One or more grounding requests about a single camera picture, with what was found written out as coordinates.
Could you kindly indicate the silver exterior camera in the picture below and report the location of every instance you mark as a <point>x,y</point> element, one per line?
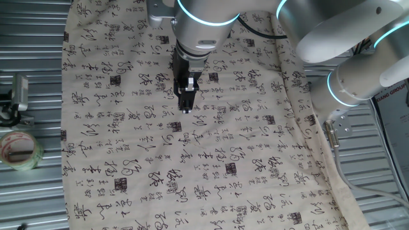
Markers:
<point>20,92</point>

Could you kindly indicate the clear packing tape roll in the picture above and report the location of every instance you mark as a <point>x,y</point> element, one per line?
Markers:
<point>32,163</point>

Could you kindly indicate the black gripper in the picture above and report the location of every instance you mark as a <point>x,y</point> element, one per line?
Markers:
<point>183,68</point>

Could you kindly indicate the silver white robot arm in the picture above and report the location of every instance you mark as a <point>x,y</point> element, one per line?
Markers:
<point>319,32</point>

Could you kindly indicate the small black object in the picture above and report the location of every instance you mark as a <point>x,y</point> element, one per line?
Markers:
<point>22,227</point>

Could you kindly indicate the cardboard box with print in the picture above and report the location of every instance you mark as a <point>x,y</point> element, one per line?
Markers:
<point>394,127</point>

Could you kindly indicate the beige calligraphy print cloth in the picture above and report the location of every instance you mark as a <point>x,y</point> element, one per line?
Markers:
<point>143,143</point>

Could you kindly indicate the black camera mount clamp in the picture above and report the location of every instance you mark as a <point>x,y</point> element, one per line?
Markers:
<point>8,115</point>

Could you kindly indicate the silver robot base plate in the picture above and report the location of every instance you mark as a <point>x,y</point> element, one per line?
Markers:
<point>343,126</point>

